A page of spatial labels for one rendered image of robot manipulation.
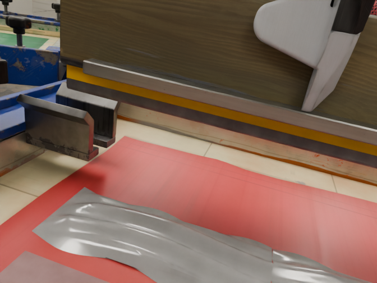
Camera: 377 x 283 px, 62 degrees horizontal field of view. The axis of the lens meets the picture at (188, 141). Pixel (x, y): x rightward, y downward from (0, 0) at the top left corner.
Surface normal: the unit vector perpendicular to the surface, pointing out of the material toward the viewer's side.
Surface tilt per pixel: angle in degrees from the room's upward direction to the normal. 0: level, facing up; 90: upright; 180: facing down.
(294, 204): 0
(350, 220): 0
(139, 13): 90
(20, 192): 0
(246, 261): 31
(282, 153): 90
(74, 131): 90
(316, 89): 112
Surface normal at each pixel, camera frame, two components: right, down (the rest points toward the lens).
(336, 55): -0.30, 0.54
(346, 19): -0.26, 0.27
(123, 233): 0.03, -0.58
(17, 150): 0.95, 0.26
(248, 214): 0.16, -0.90
